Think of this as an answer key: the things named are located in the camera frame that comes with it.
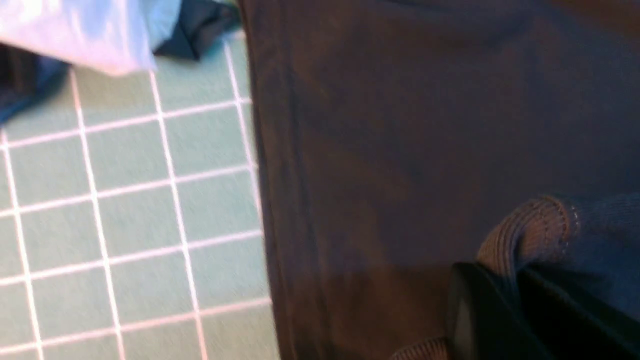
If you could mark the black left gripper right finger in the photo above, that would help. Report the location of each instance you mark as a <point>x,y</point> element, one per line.
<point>572,323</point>

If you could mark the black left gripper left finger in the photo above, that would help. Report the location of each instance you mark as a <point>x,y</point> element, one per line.
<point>480,322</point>

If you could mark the dark gray long-sleeve top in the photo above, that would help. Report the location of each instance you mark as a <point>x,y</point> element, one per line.
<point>393,135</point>

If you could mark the green grid cutting mat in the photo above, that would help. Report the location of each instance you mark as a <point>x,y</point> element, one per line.
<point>130,221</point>

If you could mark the dark gray crumpled garment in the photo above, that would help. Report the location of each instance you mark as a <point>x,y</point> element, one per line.
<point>200,24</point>

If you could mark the white crumpled garment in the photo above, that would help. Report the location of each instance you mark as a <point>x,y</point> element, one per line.
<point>114,37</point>

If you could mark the blue garment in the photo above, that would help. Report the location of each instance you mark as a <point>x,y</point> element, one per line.
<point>26,78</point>

